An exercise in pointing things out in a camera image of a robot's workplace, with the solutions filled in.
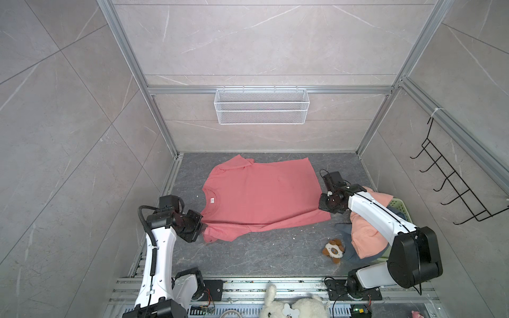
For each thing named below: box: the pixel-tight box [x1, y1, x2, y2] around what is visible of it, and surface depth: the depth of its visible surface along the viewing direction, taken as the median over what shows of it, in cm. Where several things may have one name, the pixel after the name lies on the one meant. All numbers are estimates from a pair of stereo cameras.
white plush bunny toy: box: [259, 284, 331, 318], surface depth 64 cm
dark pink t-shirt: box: [200, 154, 332, 243], surface depth 104 cm
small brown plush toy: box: [322, 238, 346, 265], surface depth 83 cm
